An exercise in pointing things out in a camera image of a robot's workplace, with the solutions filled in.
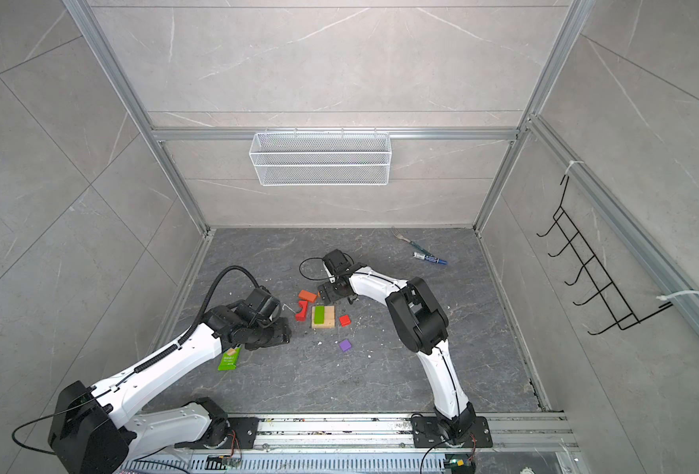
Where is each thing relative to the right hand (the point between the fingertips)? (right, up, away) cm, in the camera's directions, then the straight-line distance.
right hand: (335, 288), depth 101 cm
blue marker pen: (+35, +10, +9) cm, 38 cm away
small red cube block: (+4, -10, -7) cm, 13 cm away
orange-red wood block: (-9, -3, -3) cm, 10 cm away
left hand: (-13, -9, -21) cm, 26 cm away
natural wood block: (-2, -9, -9) cm, 12 cm away
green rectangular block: (-5, -8, -8) cm, 12 cm away
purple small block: (+4, -16, -13) cm, 21 cm away
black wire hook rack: (+62, 0, -42) cm, 75 cm away
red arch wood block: (-10, -8, -9) cm, 16 cm away
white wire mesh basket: (-5, +45, -4) cm, 45 cm away
